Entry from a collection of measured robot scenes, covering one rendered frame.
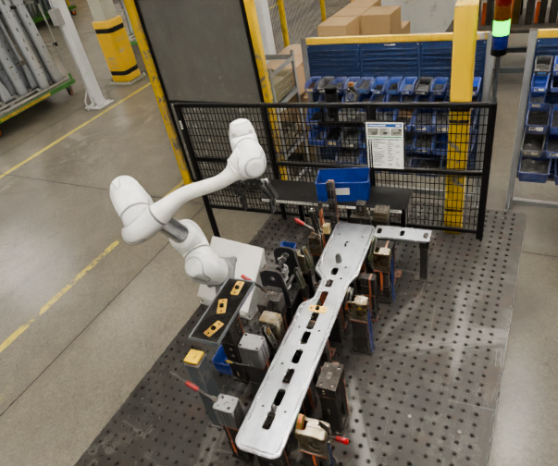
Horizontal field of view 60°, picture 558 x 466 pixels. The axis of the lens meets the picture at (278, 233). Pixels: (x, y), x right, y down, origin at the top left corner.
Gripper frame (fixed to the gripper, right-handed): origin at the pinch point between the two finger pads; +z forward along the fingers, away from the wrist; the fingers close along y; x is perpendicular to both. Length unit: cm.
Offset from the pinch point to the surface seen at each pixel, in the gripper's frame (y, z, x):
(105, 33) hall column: -549, 54, 533
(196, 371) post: -6, 35, -64
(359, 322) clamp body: 43, 54, -8
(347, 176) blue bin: 12, 35, 87
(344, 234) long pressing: 22, 46, 45
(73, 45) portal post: -526, 43, 432
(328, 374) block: 41, 43, -45
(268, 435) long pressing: 27, 46, -74
